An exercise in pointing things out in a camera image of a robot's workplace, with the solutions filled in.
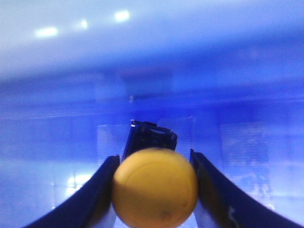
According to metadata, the blue target bin right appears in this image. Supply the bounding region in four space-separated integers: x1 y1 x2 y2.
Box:
0 0 304 228

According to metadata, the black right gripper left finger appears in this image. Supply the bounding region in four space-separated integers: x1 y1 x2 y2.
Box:
26 155 120 228

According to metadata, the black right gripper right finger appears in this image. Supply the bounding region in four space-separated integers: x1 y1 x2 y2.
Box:
190 149 301 228

